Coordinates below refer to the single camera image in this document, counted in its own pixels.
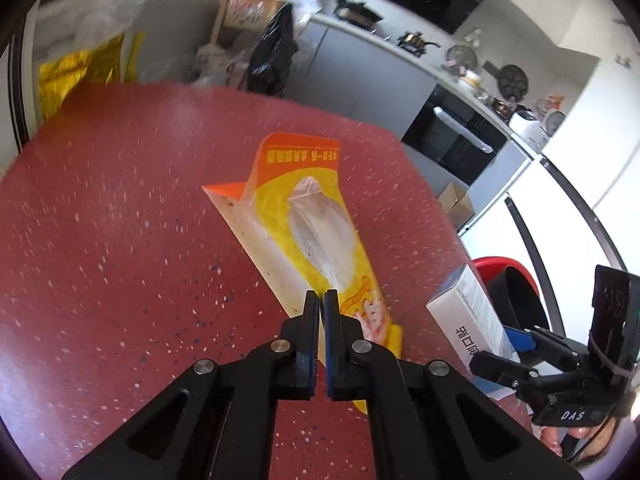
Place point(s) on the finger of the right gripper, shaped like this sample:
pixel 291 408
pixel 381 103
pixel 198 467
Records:
pixel 540 345
pixel 528 384

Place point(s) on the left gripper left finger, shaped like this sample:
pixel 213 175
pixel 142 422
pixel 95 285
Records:
pixel 215 421

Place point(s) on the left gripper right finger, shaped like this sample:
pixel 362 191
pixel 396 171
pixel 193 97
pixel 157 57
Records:
pixel 428 421

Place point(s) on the white blue carton box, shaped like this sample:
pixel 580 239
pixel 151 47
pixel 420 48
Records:
pixel 463 311

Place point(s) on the yellow orange snack wrapper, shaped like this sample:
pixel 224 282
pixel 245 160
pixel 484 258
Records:
pixel 290 218

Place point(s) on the red trash bin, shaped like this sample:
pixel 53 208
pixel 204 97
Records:
pixel 512 291

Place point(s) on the grey kitchen cabinets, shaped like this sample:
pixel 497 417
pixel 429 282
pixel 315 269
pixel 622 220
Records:
pixel 341 69

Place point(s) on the person right hand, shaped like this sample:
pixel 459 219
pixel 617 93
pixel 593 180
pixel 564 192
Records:
pixel 582 443

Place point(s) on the white refrigerator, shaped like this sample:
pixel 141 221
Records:
pixel 577 205

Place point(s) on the cardboard box on floor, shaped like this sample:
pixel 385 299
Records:
pixel 456 204

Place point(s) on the white rice cooker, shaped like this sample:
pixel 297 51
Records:
pixel 528 128

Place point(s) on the black built-in oven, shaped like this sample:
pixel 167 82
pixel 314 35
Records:
pixel 451 133

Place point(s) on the round decorative plate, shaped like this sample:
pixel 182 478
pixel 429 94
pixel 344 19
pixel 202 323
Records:
pixel 461 55

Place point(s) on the small steel pot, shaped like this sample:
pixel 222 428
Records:
pixel 415 44

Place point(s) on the black plastic bag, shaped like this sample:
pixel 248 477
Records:
pixel 271 61

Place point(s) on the gold foil bag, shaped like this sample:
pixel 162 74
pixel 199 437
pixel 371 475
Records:
pixel 57 79

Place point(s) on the black wok pan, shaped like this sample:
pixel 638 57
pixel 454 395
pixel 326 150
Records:
pixel 356 13

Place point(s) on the black mould pan on wall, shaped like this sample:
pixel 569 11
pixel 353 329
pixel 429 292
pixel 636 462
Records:
pixel 511 80

